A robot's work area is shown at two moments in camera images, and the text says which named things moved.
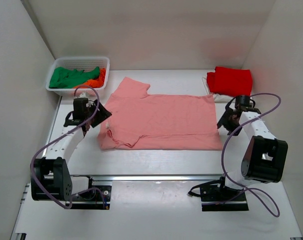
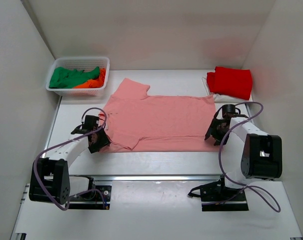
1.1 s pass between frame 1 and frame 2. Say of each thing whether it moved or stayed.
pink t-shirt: stayed
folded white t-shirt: stayed
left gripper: moved
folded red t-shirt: stayed
